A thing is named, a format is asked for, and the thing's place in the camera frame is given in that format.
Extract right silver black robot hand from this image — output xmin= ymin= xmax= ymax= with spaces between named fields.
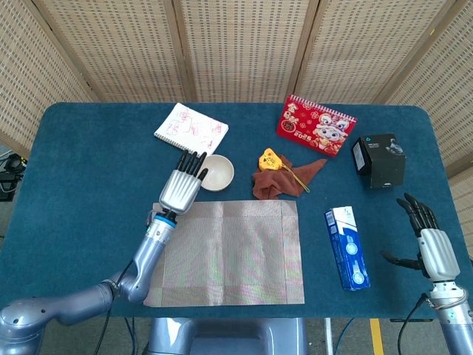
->
xmin=381 ymin=192 xmax=461 ymax=284

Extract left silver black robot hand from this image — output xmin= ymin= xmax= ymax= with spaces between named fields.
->
xmin=158 ymin=150 xmax=210 ymax=215

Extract grey woven placemat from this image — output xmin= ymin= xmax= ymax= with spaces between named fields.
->
xmin=143 ymin=200 xmax=306 ymax=308

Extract white spiral notebook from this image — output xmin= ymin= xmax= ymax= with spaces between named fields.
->
xmin=154 ymin=102 xmax=229 ymax=156

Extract blue and white carton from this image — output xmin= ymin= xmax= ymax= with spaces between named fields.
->
xmin=324 ymin=206 xmax=371 ymax=291

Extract yellow tape measure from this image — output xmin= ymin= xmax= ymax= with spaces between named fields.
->
xmin=258 ymin=147 xmax=311 ymax=194

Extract brown microfibre cloth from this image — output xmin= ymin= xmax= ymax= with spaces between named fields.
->
xmin=251 ymin=157 xmax=329 ymax=200

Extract black cardboard box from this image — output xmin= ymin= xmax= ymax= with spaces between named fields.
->
xmin=350 ymin=133 xmax=407 ymax=189

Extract blue felt table cover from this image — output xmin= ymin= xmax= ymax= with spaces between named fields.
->
xmin=0 ymin=102 xmax=473 ymax=321

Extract red 2026 desk calendar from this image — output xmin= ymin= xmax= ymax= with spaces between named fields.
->
xmin=276 ymin=94 xmax=358 ymax=158

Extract white table leg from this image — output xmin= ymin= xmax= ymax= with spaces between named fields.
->
xmin=323 ymin=317 xmax=334 ymax=355

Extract blue-grey robot torso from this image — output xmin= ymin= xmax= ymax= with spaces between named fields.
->
xmin=142 ymin=317 xmax=307 ymax=355

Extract woven rattan folding screen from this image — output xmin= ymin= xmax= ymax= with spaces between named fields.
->
xmin=0 ymin=0 xmax=473 ymax=237

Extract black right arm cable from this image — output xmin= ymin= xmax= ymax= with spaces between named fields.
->
xmin=397 ymin=294 xmax=429 ymax=355

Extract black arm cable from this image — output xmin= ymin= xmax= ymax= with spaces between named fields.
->
xmin=92 ymin=260 xmax=135 ymax=355
xmin=397 ymin=294 xmax=429 ymax=355

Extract blue cable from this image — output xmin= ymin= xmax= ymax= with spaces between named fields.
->
xmin=334 ymin=317 xmax=355 ymax=355
xmin=123 ymin=317 xmax=137 ymax=355

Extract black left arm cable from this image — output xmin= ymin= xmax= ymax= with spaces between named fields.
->
xmin=92 ymin=260 xmax=135 ymax=355

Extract black equipment with cables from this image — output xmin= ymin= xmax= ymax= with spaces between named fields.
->
xmin=0 ymin=153 xmax=27 ymax=203

